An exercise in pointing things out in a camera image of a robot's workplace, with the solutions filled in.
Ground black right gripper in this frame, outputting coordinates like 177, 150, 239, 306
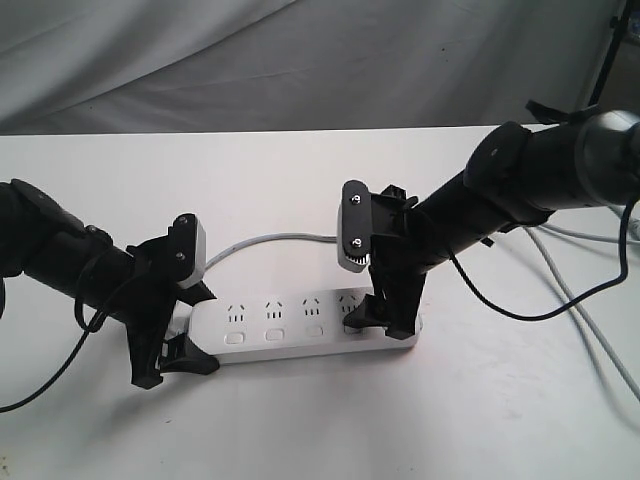
342, 185, 432, 338

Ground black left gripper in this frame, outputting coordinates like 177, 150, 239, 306
124, 237, 220, 389

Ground white five-outlet power strip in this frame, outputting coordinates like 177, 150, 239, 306
186, 287, 419, 365

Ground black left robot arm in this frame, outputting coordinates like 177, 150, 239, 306
1, 179, 220, 389

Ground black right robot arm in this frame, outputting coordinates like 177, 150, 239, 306
337, 101, 639, 340

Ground grey backdrop cloth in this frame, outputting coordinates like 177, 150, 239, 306
1, 1, 623, 135

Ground black tripod stand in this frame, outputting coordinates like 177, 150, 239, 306
581, 0, 634, 107

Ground grey power cord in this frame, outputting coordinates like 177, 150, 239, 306
204, 219, 640, 401

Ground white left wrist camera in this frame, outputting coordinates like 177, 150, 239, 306
167, 213, 206, 290

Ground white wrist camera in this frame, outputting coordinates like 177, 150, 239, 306
337, 180, 372, 273
167, 213, 206, 290

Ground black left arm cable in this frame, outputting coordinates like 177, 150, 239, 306
0, 239, 141, 413

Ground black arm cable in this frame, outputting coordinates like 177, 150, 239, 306
364, 194, 640, 319
0, 239, 141, 413

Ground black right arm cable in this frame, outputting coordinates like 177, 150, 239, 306
364, 194, 640, 319

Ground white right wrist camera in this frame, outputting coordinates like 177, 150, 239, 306
337, 180, 372, 273

